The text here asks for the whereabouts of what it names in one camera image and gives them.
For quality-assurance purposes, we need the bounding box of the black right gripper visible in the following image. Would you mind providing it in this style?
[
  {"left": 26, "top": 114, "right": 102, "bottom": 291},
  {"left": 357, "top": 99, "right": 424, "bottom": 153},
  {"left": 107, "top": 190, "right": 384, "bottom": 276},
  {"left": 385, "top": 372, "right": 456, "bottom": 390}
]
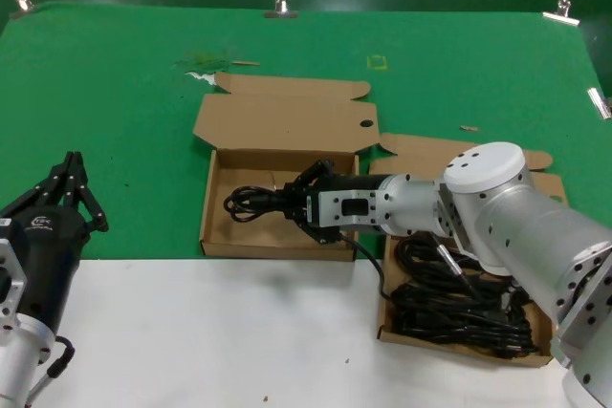
[{"left": 285, "top": 159, "right": 383, "bottom": 246}]

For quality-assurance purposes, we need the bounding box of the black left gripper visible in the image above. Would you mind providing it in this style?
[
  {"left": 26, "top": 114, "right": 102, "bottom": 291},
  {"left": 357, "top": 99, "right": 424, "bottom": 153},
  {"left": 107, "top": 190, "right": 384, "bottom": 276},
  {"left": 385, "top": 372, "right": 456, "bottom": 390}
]
[{"left": 0, "top": 152, "right": 109, "bottom": 335}]

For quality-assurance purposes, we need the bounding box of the black power cable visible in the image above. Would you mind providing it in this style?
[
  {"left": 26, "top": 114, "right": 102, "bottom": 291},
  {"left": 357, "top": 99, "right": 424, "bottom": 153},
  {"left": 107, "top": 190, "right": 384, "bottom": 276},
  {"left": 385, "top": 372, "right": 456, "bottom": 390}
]
[
  {"left": 389, "top": 281, "right": 527, "bottom": 321},
  {"left": 396, "top": 311, "right": 539, "bottom": 360},
  {"left": 223, "top": 185, "right": 307, "bottom": 224},
  {"left": 396, "top": 235, "right": 479, "bottom": 280}
]

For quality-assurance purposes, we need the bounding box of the brown cardboard box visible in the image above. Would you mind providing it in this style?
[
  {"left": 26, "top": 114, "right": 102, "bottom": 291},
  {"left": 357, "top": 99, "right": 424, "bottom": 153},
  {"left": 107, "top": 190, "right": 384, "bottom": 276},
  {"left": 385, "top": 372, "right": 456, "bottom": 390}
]
[
  {"left": 192, "top": 71, "right": 383, "bottom": 264},
  {"left": 367, "top": 133, "right": 570, "bottom": 369}
]

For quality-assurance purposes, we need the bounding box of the green felt tablecloth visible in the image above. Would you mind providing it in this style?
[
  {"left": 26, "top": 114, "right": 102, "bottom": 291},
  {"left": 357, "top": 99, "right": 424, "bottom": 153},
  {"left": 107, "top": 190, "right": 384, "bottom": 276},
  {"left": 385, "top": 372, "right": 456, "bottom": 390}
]
[{"left": 0, "top": 0, "right": 612, "bottom": 264}]

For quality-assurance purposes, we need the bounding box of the silver binder clip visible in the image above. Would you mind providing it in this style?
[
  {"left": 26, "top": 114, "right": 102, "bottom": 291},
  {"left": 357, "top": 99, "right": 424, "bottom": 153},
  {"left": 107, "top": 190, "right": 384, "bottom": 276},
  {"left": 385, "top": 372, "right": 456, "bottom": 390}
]
[
  {"left": 586, "top": 87, "right": 612, "bottom": 121},
  {"left": 10, "top": 0, "right": 36, "bottom": 21},
  {"left": 541, "top": 0, "right": 581, "bottom": 29},
  {"left": 262, "top": 0, "right": 299, "bottom": 21}
]

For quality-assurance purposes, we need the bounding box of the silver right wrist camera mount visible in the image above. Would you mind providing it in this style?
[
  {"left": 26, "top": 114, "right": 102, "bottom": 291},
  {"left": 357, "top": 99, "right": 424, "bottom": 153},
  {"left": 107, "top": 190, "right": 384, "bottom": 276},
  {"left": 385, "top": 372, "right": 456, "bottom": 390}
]
[{"left": 307, "top": 189, "right": 386, "bottom": 232}]

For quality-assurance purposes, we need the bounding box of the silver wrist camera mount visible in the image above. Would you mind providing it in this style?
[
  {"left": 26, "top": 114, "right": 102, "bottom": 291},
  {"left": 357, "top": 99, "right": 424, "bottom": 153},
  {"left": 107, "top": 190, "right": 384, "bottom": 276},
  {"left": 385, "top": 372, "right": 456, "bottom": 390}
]
[
  {"left": 0, "top": 235, "right": 28, "bottom": 328},
  {"left": 307, "top": 189, "right": 386, "bottom": 232}
]

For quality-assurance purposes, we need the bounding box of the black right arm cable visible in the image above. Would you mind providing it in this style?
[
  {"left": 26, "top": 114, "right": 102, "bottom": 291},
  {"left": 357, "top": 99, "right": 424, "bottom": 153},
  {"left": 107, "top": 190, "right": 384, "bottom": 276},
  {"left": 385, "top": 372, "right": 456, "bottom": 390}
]
[{"left": 334, "top": 233, "right": 479, "bottom": 304}]

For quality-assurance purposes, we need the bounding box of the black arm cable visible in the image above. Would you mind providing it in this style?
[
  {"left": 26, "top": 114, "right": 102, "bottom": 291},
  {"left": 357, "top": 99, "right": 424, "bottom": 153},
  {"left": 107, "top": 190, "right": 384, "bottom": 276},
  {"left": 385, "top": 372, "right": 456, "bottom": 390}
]
[
  {"left": 334, "top": 233, "right": 479, "bottom": 304},
  {"left": 26, "top": 333, "right": 77, "bottom": 408}
]

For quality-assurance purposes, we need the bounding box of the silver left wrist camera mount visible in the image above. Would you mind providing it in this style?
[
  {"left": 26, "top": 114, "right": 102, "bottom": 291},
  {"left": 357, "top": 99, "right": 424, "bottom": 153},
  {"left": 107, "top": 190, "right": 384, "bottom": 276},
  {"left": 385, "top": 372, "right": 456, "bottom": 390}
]
[{"left": 0, "top": 235, "right": 28, "bottom": 328}]

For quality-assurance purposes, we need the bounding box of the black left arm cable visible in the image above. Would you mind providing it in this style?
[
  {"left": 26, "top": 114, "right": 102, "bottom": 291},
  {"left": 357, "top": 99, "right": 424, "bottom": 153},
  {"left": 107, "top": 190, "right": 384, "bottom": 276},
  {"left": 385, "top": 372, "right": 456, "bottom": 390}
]
[{"left": 26, "top": 333, "right": 77, "bottom": 408}]

